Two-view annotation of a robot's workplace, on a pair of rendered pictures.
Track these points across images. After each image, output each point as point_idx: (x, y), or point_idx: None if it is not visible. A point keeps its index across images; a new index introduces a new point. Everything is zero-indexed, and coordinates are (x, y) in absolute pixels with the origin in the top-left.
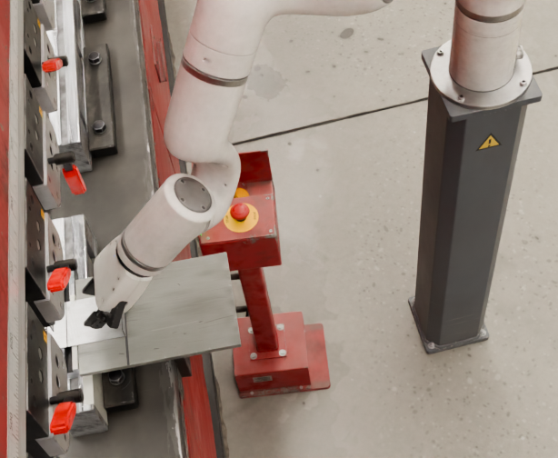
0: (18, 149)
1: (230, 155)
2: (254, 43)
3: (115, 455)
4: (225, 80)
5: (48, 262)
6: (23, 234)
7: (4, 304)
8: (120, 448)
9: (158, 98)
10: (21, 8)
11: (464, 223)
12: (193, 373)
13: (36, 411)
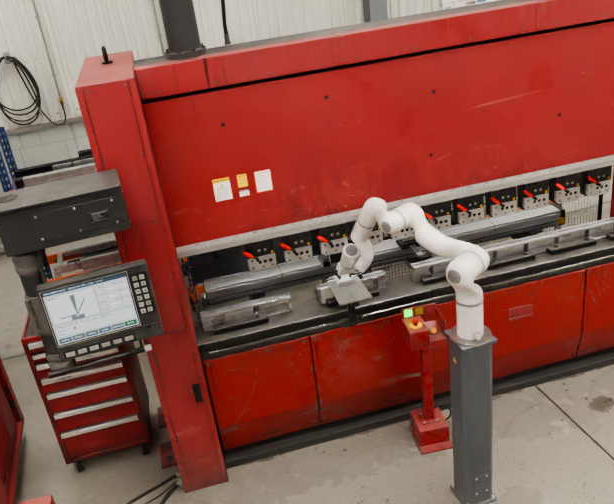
0: (350, 217)
1: (359, 247)
2: (365, 218)
3: (313, 307)
4: (358, 221)
5: (331, 241)
6: (326, 225)
7: (298, 219)
8: (315, 307)
9: (490, 314)
10: None
11: (453, 402)
12: (370, 350)
13: (285, 241)
